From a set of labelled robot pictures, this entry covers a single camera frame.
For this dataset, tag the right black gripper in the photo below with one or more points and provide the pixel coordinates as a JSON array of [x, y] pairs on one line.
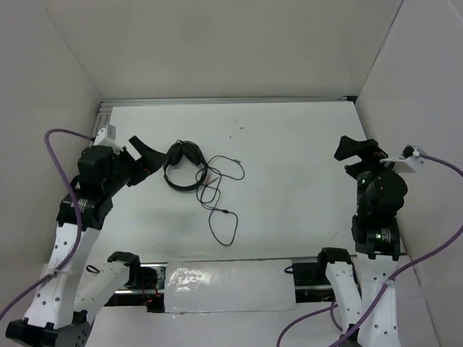
[[368, 150]]

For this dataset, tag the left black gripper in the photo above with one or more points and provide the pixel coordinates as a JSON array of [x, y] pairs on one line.
[[152, 159]]

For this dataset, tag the black headphones with cable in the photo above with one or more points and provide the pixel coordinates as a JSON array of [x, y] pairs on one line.
[[188, 170]]

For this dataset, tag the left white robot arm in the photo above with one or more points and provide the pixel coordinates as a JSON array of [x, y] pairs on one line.
[[61, 314]]

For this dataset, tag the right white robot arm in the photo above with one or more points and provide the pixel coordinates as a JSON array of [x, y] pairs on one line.
[[364, 290]]

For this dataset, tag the white taped cover sheet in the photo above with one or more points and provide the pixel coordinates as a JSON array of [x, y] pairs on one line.
[[236, 286]]

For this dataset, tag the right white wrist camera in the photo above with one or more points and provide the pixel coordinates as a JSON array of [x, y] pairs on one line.
[[411, 161]]

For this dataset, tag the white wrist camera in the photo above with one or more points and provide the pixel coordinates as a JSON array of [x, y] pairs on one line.
[[411, 161], [106, 136]]

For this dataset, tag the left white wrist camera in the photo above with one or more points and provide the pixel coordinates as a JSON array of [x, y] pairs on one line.
[[106, 136]]

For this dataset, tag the aluminium rail frame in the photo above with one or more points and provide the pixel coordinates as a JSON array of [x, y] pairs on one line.
[[106, 106]]

